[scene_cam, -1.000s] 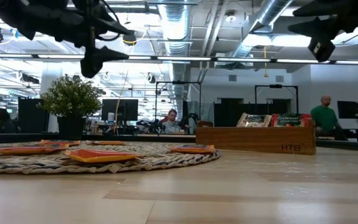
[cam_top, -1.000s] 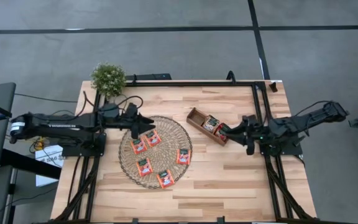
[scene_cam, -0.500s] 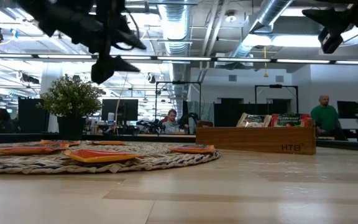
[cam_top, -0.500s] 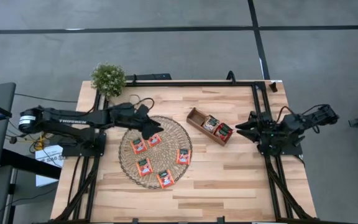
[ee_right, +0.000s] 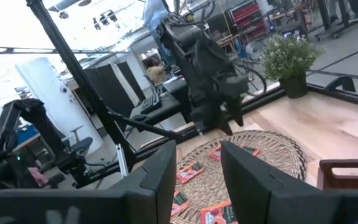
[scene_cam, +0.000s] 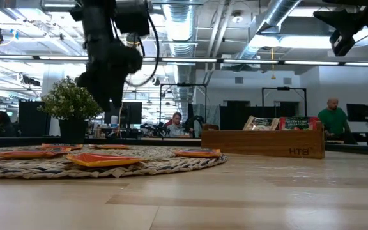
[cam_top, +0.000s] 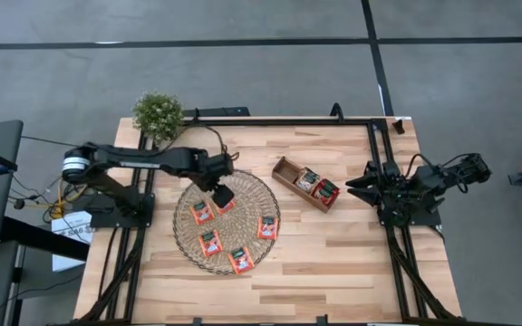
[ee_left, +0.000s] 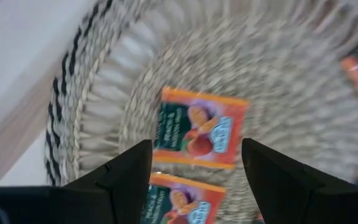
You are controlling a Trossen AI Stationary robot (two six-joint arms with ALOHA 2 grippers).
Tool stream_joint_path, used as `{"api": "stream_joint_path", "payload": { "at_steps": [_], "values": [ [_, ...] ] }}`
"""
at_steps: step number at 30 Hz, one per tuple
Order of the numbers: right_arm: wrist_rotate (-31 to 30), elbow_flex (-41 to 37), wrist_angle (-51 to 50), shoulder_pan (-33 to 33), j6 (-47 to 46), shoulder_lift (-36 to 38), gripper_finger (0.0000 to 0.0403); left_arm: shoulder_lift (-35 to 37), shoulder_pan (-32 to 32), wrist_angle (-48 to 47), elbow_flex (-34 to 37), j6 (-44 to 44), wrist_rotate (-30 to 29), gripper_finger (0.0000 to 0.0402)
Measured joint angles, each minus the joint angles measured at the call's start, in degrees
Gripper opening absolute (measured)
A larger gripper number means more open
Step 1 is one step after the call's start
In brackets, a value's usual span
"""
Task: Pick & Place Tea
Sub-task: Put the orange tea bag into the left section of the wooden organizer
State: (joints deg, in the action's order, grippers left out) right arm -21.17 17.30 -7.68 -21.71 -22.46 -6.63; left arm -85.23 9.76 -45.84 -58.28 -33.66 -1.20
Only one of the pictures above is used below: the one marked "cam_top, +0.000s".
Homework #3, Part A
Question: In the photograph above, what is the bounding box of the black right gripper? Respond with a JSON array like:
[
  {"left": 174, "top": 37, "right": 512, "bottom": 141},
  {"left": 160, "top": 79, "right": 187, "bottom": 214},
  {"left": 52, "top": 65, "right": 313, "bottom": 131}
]
[{"left": 344, "top": 161, "right": 408, "bottom": 208}]

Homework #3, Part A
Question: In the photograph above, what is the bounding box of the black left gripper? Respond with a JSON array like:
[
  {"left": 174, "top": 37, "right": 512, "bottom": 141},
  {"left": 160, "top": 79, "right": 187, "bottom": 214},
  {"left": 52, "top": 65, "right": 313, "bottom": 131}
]
[{"left": 185, "top": 150, "right": 237, "bottom": 210}]

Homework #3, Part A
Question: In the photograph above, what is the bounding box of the orange tea packet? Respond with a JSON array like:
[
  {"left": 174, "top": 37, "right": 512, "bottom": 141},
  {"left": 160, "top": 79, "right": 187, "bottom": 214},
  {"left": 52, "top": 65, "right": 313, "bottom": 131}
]
[
  {"left": 198, "top": 229, "right": 224, "bottom": 258},
  {"left": 190, "top": 200, "right": 216, "bottom": 225},
  {"left": 256, "top": 216, "right": 280, "bottom": 241},
  {"left": 227, "top": 246, "right": 256, "bottom": 275},
  {"left": 215, "top": 198, "right": 238, "bottom": 216}
]

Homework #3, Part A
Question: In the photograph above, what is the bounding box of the red tea packet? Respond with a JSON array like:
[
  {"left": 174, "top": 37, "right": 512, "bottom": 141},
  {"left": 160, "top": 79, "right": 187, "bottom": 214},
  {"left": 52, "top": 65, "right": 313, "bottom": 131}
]
[{"left": 313, "top": 178, "right": 341, "bottom": 208}]

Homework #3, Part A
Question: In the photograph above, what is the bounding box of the clear snack packet foreground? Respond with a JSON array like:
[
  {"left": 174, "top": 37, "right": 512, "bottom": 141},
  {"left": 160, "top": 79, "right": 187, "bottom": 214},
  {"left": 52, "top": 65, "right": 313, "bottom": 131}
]
[{"left": 295, "top": 168, "right": 321, "bottom": 194}]

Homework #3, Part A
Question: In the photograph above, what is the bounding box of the round woven placemat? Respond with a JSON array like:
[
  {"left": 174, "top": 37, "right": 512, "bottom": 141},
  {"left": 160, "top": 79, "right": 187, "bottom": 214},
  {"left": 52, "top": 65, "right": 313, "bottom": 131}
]
[{"left": 172, "top": 168, "right": 283, "bottom": 276}]

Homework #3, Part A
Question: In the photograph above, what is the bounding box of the wooden compartment box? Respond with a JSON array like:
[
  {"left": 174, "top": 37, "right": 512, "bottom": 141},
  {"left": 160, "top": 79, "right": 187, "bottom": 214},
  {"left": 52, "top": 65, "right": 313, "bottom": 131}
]
[{"left": 271, "top": 156, "right": 342, "bottom": 214}]

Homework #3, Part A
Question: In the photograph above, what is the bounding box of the black power strip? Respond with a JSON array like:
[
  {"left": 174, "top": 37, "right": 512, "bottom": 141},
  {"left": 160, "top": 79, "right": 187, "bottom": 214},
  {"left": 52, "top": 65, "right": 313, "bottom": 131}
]
[{"left": 182, "top": 106, "right": 251, "bottom": 119}]

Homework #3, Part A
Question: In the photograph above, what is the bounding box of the green potted plant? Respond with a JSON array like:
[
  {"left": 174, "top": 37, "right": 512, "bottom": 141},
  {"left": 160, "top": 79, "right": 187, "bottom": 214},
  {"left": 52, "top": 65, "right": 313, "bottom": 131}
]
[{"left": 131, "top": 91, "right": 185, "bottom": 140}]

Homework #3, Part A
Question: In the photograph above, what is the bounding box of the white paper sheet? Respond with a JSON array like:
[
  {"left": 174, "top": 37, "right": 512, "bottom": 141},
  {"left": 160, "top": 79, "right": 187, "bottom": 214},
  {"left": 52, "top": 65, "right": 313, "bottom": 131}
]
[{"left": 51, "top": 210, "right": 95, "bottom": 273}]

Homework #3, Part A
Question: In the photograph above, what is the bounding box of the black desk beam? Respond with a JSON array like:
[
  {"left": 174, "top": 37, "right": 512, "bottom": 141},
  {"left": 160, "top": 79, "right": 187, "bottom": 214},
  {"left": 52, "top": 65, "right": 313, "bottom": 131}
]
[{"left": 0, "top": 216, "right": 91, "bottom": 262}]

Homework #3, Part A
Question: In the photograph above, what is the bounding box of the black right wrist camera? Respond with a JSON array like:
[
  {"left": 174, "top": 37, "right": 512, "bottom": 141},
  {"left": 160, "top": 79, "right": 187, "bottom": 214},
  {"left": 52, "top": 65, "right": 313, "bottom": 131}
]
[{"left": 381, "top": 161, "right": 402, "bottom": 185}]

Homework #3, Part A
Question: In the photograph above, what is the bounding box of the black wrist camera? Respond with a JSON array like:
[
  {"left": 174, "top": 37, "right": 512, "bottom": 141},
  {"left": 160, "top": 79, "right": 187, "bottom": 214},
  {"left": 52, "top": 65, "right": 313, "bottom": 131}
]
[
  {"left": 204, "top": 152, "right": 236, "bottom": 180},
  {"left": 381, "top": 161, "right": 402, "bottom": 185}
]

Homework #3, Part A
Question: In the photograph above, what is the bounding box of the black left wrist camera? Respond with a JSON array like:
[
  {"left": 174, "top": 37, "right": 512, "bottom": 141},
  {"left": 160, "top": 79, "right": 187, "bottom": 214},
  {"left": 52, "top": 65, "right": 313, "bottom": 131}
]
[{"left": 204, "top": 152, "right": 236, "bottom": 180}]

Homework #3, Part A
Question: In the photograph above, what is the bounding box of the black left camera cable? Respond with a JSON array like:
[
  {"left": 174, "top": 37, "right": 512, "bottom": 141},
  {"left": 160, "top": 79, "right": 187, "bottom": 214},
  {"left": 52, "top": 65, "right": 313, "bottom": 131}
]
[{"left": 154, "top": 122, "right": 240, "bottom": 162}]

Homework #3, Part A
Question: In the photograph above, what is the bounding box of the black aluminium table frame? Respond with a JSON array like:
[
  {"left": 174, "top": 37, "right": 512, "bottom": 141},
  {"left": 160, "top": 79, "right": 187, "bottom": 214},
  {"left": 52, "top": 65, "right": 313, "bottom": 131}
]
[{"left": 72, "top": 116, "right": 464, "bottom": 326}]

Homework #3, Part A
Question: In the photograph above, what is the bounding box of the yellow cable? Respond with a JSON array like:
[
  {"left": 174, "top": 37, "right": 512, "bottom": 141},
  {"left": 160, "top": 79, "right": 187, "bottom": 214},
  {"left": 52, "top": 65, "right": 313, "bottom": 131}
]
[{"left": 38, "top": 185, "right": 86, "bottom": 222}]

